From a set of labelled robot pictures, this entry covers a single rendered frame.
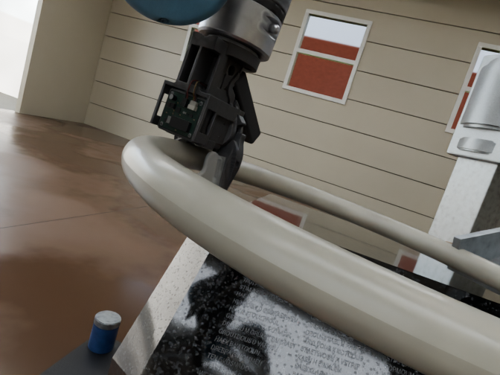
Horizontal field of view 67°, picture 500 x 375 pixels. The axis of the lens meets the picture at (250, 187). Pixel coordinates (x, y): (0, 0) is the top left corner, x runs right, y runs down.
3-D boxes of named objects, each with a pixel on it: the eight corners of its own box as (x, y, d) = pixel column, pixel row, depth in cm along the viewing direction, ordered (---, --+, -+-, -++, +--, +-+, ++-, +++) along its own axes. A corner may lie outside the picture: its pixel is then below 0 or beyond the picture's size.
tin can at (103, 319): (94, 356, 144) (101, 326, 142) (82, 341, 150) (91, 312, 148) (117, 350, 151) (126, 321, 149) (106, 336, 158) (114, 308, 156)
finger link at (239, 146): (196, 185, 46) (209, 116, 46) (205, 187, 48) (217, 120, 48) (228, 192, 44) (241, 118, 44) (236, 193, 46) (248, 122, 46)
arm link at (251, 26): (236, 23, 50) (298, 36, 45) (223, 59, 51) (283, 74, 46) (194, -14, 42) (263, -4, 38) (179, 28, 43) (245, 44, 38)
